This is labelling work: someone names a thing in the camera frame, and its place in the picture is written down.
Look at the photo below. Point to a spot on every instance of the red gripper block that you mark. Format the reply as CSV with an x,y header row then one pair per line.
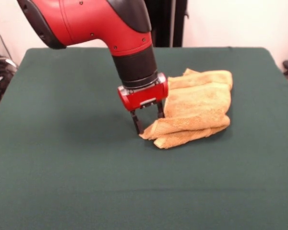
x,y
144,98

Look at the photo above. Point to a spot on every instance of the dark green table cloth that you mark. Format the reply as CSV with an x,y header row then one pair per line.
x,y
86,167

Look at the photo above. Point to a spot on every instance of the black upright stand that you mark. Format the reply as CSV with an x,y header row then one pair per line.
x,y
163,28

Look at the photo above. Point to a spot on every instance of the tan terry towel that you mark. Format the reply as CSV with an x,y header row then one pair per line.
x,y
196,103

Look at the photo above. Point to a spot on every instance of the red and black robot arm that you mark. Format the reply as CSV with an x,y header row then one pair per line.
x,y
91,21

